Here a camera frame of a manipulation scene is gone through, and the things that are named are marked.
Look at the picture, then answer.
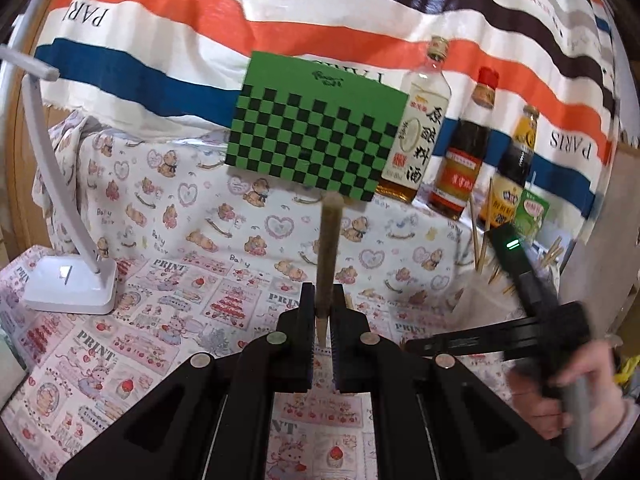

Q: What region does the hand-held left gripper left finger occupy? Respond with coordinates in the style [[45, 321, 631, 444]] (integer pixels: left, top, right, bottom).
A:
[[57, 282, 317, 480]]

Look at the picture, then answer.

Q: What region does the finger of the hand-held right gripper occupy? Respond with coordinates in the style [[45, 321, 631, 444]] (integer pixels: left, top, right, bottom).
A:
[[404, 317, 538, 356]]

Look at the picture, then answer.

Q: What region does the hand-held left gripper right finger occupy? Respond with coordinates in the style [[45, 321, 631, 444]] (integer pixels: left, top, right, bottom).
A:
[[330, 284, 581, 480]]

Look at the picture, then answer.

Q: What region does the translucent plastic cup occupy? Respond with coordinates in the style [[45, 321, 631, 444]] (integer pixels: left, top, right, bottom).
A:
[[457, 280, 531, 331]]

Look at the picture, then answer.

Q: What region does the bunch of wooden chopsticks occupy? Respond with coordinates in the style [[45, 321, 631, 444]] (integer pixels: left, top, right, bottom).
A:
[[467, 177, 566, 301]]

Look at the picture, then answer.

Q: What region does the person's right forearm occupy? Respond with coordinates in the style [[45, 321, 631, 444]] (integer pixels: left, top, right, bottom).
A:
[[592, 400, 640, 461]]

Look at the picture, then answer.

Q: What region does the person's right hand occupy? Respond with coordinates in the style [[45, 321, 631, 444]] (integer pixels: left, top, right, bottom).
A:
[[510, 336, 629, 441]]

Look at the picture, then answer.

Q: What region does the green milk drink carton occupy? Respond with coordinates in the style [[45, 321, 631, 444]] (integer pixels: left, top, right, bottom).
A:
[[511, 189, 551, 238]]

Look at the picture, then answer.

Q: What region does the yellow cap oyster sauce bottle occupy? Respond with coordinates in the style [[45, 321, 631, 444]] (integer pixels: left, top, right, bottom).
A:
[[477, 105, 541, 231]]

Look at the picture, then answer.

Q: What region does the red cap sesame oil bottle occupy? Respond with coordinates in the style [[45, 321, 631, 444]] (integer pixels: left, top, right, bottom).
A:
[[427, 66, 501, 221]]

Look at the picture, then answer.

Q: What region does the bear print cloth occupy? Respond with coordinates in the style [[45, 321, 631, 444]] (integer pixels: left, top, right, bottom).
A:
[[30, 110, 551, 321]]

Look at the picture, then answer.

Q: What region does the strawberry print cloth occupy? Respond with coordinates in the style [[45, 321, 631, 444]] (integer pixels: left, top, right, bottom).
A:
[[0, 245, 551, 480]]

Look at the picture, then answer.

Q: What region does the green checkered box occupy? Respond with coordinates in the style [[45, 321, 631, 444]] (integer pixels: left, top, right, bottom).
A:
[[224, 51, 410, 203]]

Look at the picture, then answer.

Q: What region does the clear cooking wine bottle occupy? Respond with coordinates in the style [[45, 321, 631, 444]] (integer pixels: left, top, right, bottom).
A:
[[375, 35, 452, 204]]

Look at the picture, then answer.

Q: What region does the white desk lamp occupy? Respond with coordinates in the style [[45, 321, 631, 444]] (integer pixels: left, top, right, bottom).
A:
[[0, 44, 119, 316]]

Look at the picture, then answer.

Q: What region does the striped cloth backdrop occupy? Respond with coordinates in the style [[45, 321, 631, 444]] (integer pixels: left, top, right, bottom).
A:
[[32, 0, 621, 221]]

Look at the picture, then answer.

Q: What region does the white hoop frame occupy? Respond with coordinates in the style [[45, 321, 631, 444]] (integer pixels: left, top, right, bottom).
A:
[[0, 0, 68, 68]]

